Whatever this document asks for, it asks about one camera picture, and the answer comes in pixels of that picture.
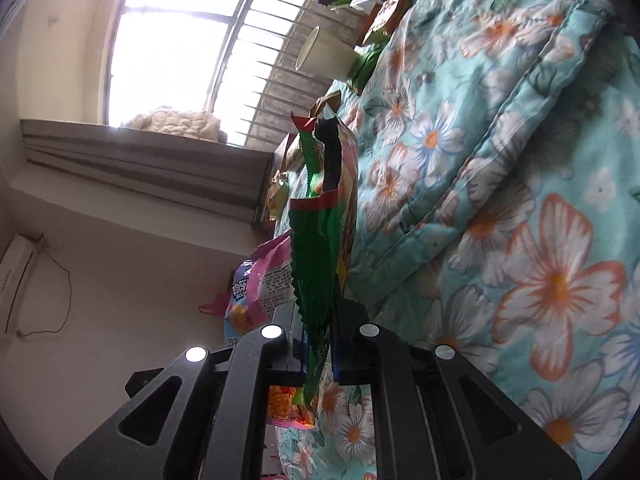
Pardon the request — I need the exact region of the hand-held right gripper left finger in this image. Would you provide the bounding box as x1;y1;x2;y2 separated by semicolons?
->
54;305;307;480

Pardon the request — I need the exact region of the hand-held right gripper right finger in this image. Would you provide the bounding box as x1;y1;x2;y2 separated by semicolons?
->
334;294;582;480

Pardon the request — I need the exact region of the green snack bag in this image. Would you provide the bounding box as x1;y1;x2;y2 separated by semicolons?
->
287;110;360;413

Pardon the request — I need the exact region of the orange puffed snack bag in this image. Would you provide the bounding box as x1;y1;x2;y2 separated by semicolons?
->
267;385;318;431

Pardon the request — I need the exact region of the snack bag with white label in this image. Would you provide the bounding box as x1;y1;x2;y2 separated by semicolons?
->
223;232;296;348

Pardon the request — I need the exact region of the pink bag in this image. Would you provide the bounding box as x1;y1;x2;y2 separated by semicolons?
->
199;292;227;318

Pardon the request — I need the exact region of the white brown snack packet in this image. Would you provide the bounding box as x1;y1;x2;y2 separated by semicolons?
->
274;130;307;176

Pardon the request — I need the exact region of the grey curtain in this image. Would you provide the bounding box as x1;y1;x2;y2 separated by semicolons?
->
20;119;276;233

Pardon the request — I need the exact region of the floral blue blanket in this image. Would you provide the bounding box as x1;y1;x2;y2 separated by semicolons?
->
272;0;640;480

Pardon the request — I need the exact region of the white quilt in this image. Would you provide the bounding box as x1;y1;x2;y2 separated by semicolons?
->
120;107;228;143

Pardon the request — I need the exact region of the metal window railing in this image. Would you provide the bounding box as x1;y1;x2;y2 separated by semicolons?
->
207;0;381;148

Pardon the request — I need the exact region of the small green snack packet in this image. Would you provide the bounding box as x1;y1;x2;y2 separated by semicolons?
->
347;42;388;95

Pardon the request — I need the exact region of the white air conditioner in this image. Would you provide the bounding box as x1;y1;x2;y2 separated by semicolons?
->
0;234;41;333

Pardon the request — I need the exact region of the white paper cup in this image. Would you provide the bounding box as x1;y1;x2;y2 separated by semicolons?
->
295;25;368;81

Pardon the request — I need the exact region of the orange snack packet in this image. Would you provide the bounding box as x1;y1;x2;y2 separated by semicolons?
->
356;0;413;47

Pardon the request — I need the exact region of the air conditioner cable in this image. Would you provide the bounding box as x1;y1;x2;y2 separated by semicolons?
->
17;247;73;336

